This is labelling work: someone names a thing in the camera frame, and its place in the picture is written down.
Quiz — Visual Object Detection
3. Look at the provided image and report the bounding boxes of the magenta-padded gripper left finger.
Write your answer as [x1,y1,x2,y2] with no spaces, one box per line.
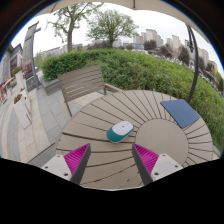
[41,142,92,186]

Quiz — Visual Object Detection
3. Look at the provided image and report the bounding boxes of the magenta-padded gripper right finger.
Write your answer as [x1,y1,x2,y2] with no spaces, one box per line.
[131,142,184,186]

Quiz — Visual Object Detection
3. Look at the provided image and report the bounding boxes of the white and teal computer mouse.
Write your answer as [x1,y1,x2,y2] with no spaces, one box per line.
[106,120,135,144]

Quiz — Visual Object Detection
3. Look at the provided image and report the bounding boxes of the blue mouse pad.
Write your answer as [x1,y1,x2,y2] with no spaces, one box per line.
[159,98,201,130]

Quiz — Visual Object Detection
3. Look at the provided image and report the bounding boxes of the large white flower planter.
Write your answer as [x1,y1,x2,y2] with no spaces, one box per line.
[13,93,33,129]

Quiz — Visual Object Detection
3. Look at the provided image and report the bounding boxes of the brown slatted outdoor chair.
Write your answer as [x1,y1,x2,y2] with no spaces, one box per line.
[57,64,124,118]

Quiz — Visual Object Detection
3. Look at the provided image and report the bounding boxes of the small white flower planter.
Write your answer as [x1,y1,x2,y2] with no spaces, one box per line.
[12,65,27,91]

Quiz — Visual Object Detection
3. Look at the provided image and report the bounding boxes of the dark sign pillar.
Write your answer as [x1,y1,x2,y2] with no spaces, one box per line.
[22,21,43,93]

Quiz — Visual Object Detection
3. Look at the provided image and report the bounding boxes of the sparse-leaved tree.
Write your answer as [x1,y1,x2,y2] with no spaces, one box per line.
[46,2,104,53]

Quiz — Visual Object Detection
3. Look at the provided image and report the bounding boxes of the distant apartment buildings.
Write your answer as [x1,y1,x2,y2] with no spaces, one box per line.
[133,28,211,64]

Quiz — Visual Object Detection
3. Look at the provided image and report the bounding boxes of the round leafy tree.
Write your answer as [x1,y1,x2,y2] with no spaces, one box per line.
[87,9,139,49]

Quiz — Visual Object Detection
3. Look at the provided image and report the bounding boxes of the beige umbrella canopy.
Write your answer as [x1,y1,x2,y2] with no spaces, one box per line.
[43,0,211,42]

